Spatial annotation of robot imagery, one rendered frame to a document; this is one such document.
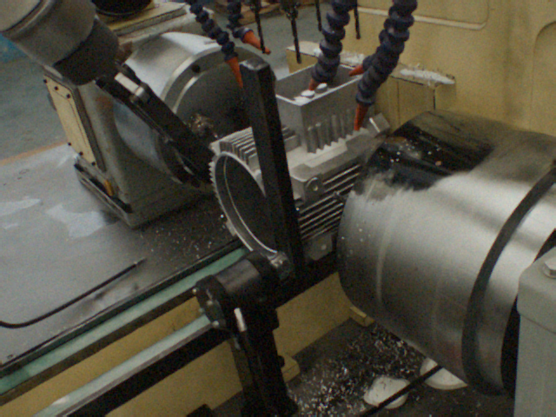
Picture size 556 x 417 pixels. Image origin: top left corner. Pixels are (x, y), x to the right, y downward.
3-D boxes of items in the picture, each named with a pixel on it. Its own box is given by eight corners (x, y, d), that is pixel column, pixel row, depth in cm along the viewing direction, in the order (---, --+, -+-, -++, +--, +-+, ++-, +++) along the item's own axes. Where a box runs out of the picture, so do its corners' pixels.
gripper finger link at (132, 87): (106, 55, 69) (124, 62, 65) (139, 85, 72) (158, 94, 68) (93, 71, 68) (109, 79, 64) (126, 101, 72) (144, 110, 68)
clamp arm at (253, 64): (297, 259, 73) (258, 54, 60) (312, 270, 71) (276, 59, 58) (274, 273, 72) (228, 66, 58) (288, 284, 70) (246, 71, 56)
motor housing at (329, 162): (324, 184, 102) (308, 76, 92) (407, 227, 88) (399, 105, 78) (223, 237, 94) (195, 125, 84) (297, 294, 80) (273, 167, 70)
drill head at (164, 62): (208, 118, 136) (179, 4, 123) (308, 167, 109) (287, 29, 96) (104, 162, 125) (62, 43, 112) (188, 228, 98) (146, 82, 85)
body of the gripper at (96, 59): (107, 16, 64) (166, 75, 70) (79, 8, 70) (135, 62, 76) (61, 71, 63) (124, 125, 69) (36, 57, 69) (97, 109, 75)
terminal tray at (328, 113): (328, 106, 91) (322, 59, 87) (378, 123, 83) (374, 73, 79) (263, 135, 86) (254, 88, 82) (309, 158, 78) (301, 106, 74)
